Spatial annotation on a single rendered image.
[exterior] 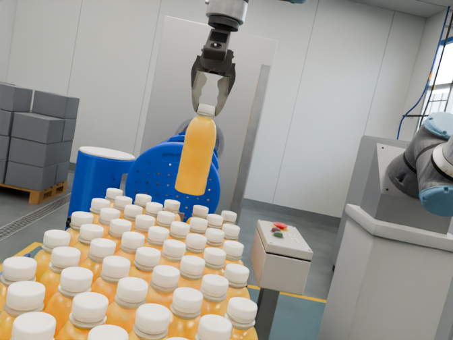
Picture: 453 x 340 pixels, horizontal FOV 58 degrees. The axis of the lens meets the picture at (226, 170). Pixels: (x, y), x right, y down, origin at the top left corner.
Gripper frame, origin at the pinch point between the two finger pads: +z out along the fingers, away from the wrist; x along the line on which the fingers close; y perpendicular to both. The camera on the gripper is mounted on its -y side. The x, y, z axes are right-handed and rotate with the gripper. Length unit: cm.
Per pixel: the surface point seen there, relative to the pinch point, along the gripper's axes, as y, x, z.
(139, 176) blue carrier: 25.9, 16.0, 23.2
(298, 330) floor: 173, -89, 135
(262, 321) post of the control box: -4, -23, 46
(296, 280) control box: -12.2, -25.9, 31.7
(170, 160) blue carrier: 26.3, 8.1, 17.0
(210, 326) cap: -52, -6, 24
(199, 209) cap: 4.4, -2.9, 24.5
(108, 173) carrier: 105, 43, 39
